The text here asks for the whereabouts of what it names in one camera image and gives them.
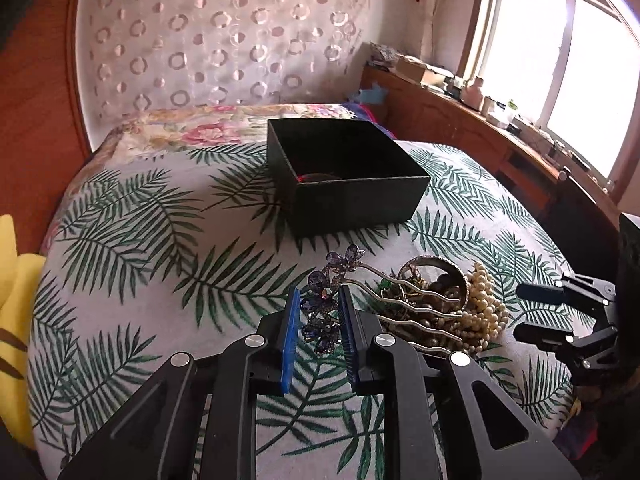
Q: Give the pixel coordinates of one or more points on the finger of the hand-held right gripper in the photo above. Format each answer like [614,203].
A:
[555,292]
[550,336]

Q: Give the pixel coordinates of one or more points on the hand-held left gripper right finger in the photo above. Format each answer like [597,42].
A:
[350,340]

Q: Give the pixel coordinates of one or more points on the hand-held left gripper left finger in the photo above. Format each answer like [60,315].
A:
[291,340]

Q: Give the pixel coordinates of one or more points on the purple flower hair comb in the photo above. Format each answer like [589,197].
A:
[325,305]

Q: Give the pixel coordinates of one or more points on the black cardboard box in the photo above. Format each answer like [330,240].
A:
[350,180]

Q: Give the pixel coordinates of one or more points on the ornate metal bangle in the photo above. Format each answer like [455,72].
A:
[450,267]

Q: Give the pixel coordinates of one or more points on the dark multicoloured cloth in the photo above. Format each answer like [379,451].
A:
[605,440]

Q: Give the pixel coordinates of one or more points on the palm leaf printed bedsheet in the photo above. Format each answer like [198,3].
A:
[150,240]

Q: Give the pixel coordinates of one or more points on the wooden sideboard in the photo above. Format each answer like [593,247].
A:
[465,135]

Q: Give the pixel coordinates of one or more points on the window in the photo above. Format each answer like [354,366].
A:
[565,60]

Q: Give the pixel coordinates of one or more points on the floral quilt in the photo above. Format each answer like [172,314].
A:
[200,127]

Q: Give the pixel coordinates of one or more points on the blue cloth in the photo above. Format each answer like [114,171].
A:
[370,95]

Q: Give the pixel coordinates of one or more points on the yellow cloth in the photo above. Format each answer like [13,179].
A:
[17,320]

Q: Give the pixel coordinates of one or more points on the circle patterned headboard cover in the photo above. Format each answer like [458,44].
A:
[210,35]

